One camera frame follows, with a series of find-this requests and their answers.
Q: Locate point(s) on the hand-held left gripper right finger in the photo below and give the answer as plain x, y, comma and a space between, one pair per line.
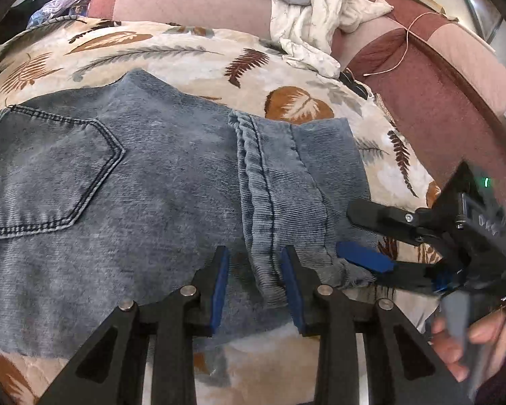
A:
291, 293

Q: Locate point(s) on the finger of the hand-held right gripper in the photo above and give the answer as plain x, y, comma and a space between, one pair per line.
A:
377, 216
364, 258

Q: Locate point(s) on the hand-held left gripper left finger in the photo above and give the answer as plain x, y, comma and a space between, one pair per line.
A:
219, 293

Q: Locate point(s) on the grey-blue denim pants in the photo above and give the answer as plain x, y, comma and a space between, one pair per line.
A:
130, 202

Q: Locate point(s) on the person's right hand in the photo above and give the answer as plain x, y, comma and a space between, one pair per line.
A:
487, 337

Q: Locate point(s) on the black sunglasses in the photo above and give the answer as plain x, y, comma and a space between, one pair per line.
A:
356, 84

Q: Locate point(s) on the white floral cloth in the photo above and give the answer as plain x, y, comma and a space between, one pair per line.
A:
316, 12

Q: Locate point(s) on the leaf print blanket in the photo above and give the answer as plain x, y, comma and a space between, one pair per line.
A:
160, 55

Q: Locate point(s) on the clear plastic bag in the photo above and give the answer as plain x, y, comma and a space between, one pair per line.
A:
59, 8

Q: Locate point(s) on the black cloth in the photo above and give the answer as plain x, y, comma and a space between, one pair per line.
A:
21, 12

